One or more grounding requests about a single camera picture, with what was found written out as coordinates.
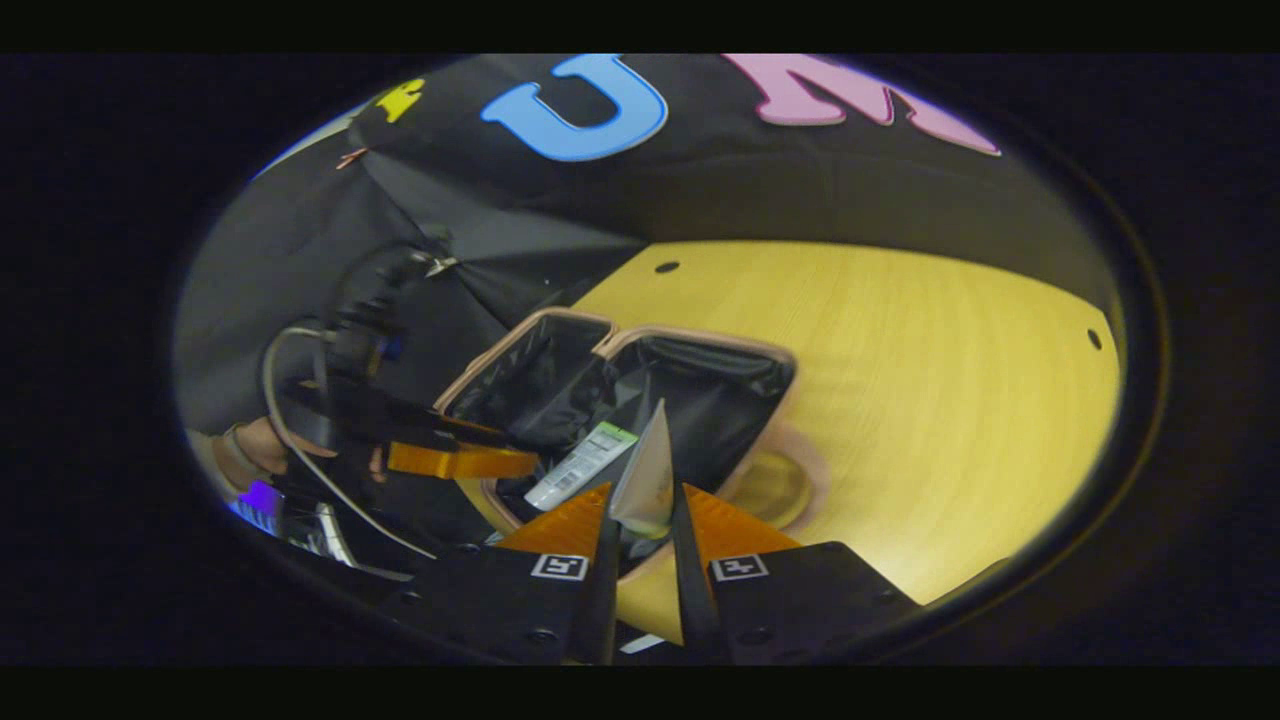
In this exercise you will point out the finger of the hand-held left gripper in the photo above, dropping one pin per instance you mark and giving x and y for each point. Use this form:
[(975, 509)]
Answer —
[(460, 462), (440, 425)]

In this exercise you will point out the pink suitcase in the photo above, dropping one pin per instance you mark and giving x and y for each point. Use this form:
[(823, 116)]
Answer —
[(700, 390)]

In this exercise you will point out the copper cloth clip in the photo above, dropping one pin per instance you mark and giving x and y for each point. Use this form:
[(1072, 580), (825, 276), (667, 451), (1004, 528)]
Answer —
[(351, 158)]

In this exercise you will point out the white cloth clip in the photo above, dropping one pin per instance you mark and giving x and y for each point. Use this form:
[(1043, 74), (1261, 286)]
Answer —
[(440, 266)]

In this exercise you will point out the purple lit object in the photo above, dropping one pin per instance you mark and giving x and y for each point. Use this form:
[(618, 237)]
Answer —
[(262, 500)]

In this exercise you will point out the white tube with green label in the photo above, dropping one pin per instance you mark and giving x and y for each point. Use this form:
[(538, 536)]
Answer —
[(580, 465)]

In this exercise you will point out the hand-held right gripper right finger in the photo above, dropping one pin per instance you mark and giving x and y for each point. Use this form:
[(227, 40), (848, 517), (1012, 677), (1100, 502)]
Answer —
[(692, 600)]

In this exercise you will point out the black backdrop cloth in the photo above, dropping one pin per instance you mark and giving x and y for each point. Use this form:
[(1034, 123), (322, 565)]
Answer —
[(700, 190)]

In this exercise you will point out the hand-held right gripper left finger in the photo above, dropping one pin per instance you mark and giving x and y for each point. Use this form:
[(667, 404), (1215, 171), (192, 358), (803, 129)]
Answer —
[(600, 600)]

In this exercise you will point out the small silver tube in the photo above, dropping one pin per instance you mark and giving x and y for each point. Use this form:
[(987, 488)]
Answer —
[(645, 480)]

